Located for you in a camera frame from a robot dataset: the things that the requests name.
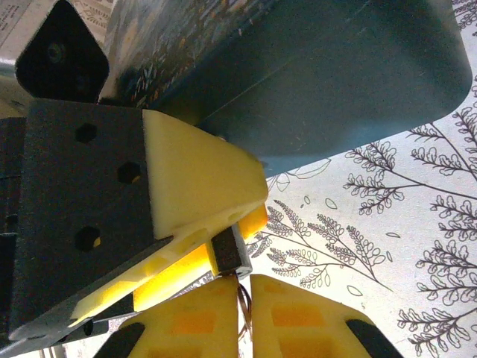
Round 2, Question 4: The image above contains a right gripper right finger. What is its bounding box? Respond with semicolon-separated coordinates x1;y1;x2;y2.
249;273;400;358

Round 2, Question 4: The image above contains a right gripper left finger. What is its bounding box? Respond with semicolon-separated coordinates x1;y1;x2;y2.
96;276;240;358

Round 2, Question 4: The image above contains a starry night tin box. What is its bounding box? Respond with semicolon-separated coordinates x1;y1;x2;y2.
100;0;474;177

